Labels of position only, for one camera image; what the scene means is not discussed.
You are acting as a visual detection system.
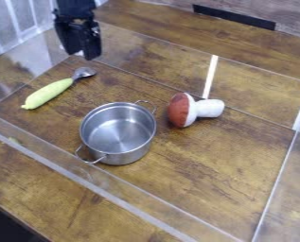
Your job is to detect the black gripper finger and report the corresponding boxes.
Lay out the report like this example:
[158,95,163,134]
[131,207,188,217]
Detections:
[80,21,101,61]
[55,22,80,55]

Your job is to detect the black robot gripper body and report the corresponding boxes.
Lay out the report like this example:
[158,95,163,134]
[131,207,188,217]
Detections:
[53,0,96,24]

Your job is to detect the stainless steel pot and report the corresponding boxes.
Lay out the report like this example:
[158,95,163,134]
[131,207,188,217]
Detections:
[75,100,156,165]

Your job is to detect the clear acrylic triangular stand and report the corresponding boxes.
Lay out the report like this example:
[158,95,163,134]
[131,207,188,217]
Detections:
[59,44,67,52]

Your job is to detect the black strip on table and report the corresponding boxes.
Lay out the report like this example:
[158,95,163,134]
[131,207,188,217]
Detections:
[192,4,275,30]

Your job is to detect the red toy mushroom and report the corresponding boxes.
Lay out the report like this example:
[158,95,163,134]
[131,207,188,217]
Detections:
[167,93,224,128]

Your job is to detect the clear acrylic front barrier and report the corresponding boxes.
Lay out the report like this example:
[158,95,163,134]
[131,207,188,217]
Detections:
[0,118,242,242]

